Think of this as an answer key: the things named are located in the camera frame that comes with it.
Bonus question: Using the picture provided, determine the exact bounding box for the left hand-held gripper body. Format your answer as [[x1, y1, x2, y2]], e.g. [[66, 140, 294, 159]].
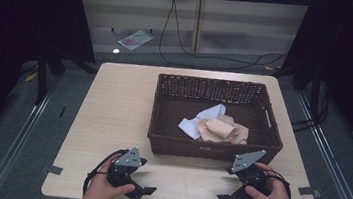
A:
[[105, 143, 150, 192]]

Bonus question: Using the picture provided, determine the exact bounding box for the brown wicker basket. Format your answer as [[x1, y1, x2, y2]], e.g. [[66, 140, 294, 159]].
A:
[[144, 71, 291, 170]]

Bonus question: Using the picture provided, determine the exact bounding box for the white and red paper sheet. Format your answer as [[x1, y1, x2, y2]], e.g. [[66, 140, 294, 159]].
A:
[[117, 27, 156, 55]]

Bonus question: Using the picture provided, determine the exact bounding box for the dark curtain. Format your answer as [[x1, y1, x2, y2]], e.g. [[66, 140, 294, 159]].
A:
[[0, 0, 103, 180], [264, 0, 353, 171]]

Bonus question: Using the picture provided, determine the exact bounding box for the white cloth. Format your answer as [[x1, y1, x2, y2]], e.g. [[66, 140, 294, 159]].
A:
[[176, 98, 228, 144]]

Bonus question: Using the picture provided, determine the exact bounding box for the long black floor cable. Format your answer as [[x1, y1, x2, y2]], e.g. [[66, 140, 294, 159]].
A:
[[156, 0, 293, 78]]

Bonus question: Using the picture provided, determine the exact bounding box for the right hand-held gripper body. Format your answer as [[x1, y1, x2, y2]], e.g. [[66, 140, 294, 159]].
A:
[[223, 145, 275, 199]]

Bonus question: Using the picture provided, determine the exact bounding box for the yellow tape piece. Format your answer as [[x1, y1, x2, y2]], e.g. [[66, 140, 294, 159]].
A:
[[23, 70, 39, 85]]

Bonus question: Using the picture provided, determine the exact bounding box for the person's left hand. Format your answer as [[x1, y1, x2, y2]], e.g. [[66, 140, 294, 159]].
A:
[[80, 151, 141, 199]]

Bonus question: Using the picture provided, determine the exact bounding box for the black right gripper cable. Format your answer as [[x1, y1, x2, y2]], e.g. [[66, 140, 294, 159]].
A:
[[259, 169, 295, 199]]

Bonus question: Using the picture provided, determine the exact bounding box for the beige cloth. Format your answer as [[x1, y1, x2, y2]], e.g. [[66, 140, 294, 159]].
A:
[[195, 111, 252, 148]]

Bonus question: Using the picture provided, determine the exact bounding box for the black cable bundle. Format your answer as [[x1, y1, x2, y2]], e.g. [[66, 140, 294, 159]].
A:
[[289, 77, 333, 137]]

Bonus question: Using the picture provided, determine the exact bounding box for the grey tape strip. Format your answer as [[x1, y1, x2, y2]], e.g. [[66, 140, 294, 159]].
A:
[[45, 163, 64, 177], [296, 185, 323, 199]]

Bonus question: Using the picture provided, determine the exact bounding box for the black metal stand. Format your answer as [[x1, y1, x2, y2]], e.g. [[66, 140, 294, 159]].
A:
[[31, 42, 103, 112]]

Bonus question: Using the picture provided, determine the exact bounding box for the metal floor rail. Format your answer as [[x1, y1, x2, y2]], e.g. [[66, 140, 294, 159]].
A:
[[0, 83, 57, 199], [283, 89, 353, 199]]

